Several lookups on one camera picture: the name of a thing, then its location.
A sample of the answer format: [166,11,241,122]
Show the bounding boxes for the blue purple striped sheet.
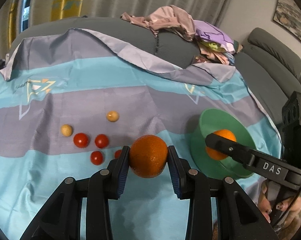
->
[0,29,281,239]

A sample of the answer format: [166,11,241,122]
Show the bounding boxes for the beige longan left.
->
[60,124,73,137]

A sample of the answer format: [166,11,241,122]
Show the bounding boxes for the black cable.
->
[271,172,301,228]

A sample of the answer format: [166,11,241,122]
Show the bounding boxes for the green plastic bowl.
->
[190,108,256,179]

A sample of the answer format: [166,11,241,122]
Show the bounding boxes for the red tomato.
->
[90,151,104,165]
[95,134,109,148]
[73,133,90,148]
[114,150,122,159]

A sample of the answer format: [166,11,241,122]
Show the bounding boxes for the large orange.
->
[129,135,168,178]

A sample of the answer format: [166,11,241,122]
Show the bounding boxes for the small orange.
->
[205,129,237,161]

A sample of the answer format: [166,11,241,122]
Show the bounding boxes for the right hand painted nails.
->
[257,180,301,229]

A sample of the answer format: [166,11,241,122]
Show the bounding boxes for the framed landscape painting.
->
[273,0,301,42]

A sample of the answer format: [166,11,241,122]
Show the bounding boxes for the beige longan right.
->
[106,111,119,122]

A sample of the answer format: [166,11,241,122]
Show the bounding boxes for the pile of clothes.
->
[121,5,243,66]

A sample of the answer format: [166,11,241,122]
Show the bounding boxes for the beige longan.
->
[106,111,119,122]
[60,124,73,137]

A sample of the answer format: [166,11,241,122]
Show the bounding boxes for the grey sofa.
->
[9,17,301,127]

